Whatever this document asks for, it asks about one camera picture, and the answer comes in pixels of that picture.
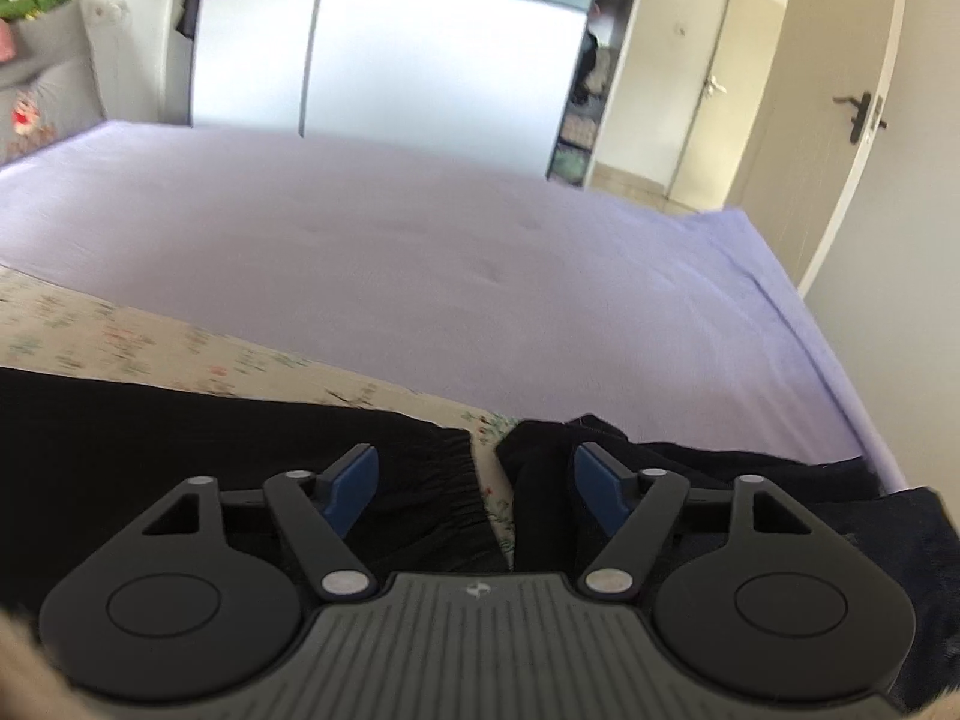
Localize black elastic waist pants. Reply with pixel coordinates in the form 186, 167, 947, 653
0, 366, 512, 616

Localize white and teal wardrobe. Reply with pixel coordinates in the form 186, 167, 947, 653
176, 0, 601, 182

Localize dark navy garment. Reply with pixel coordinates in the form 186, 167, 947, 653
810, 486, 960, 713

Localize green item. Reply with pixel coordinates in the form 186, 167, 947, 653
0, 0, 72, 20

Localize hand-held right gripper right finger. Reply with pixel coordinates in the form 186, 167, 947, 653
572, 441, 826, 605

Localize cream floral blanket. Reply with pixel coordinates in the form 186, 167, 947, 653
0, 262, 522, 571

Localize cream hallway door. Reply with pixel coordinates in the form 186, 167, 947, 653
671, 0, 752, 205

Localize open wardrobe shelf with clothes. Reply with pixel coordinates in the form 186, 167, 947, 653
546, 0, 638, 187

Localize bed with lavender sheet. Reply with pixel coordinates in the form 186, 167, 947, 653
0, 118, 912, 490

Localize black garment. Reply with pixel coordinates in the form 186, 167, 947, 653
495, 414, 882, 572

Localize white room door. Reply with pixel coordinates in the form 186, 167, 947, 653
795, 0, 960, 301

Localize black door handle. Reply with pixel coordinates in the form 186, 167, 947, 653
834, 92, 887, 145

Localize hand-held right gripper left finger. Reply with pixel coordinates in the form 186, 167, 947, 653
139, 444, 378, 605

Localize grey sofa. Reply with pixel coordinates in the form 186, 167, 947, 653
0, 0, 106, 166

